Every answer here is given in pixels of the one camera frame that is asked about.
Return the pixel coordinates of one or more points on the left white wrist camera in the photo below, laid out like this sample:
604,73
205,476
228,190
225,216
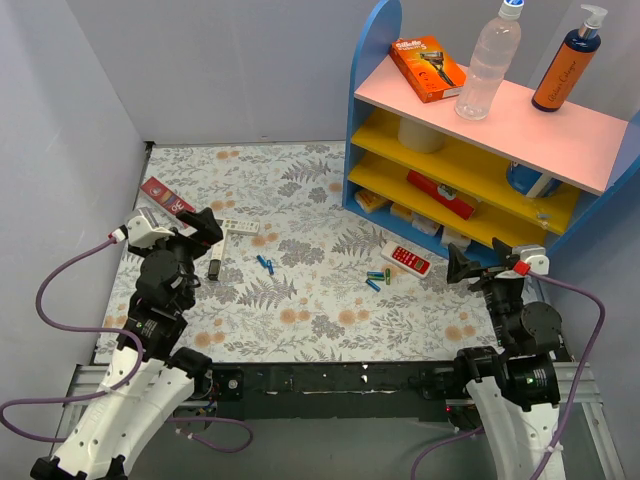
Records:
141,230

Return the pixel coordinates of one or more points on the white red remote control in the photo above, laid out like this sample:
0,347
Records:
406,260

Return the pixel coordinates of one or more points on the slim white black remote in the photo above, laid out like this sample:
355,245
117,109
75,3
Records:
216,259

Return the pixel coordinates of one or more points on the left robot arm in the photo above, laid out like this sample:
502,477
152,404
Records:
148,377

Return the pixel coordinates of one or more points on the clear plastic water bottle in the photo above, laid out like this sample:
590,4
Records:
491,59

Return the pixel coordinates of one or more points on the blue white container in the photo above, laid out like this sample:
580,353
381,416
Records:
531,183

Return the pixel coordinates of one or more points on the blue pink yellow shelf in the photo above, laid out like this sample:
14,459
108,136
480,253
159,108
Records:
594,155

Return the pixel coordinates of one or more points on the white paper roll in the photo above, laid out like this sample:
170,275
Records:
419,138

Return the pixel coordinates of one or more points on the red toothpaste box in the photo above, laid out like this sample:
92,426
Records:
166,199

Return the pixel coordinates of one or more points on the red box on shelf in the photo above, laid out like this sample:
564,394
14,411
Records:
461,204

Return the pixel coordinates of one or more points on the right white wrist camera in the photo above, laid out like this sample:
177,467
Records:
531,259

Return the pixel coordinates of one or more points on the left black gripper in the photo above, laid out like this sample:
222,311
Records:
185,238

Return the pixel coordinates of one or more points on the orange razor box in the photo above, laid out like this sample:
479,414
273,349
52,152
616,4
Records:
428,68

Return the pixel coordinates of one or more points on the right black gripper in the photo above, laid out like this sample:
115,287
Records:
486,275

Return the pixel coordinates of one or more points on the white soap bar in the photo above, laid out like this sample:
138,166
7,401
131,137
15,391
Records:
401,212
425,225
452,237

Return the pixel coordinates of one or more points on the white air conditioner remote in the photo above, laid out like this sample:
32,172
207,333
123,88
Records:
240,227

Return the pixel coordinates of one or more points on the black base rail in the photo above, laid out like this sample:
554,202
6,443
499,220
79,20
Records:
427,391

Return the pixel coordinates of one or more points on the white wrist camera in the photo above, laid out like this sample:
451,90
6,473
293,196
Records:
141,230
531,259

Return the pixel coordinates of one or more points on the floral table mat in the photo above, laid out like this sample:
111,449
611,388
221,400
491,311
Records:
317,306

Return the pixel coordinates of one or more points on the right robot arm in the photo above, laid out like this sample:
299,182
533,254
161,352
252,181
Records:
514,385

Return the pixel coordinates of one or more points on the orange pump bottle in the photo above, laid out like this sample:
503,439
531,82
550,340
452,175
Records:
570,61

